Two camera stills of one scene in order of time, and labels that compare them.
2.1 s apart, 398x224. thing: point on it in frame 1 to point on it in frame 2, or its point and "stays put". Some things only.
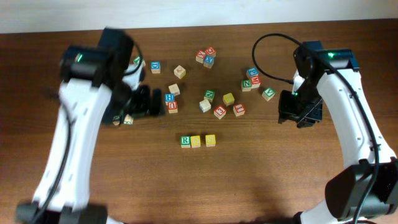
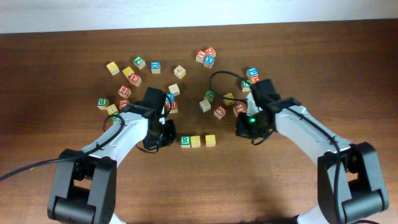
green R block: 185,141 stays put
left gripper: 137,104 to 168,134
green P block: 137,60 stays put
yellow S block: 195,141 stays put
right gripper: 306,116 to 244,130
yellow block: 210,140 stays put
